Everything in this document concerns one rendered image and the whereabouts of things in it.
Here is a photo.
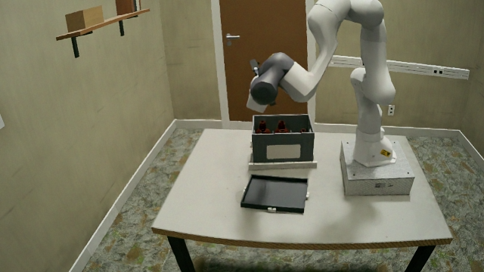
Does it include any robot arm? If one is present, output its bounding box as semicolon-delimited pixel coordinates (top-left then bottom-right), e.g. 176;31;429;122
247;0;396;167

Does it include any dark grey crate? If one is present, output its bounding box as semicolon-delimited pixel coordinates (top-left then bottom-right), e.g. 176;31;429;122
252;114;315;163

